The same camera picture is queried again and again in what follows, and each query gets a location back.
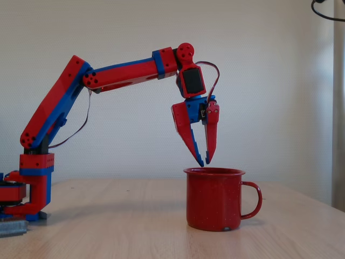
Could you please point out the grey duct tape piece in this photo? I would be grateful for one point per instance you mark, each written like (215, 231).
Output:
(13, 228)

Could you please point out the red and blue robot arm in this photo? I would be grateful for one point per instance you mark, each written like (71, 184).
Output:
(54, 108)

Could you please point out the red and blue gripper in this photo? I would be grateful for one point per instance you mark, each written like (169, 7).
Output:
(194, 111)

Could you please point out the red enamel mug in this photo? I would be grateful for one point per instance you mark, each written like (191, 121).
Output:
(213, 199)

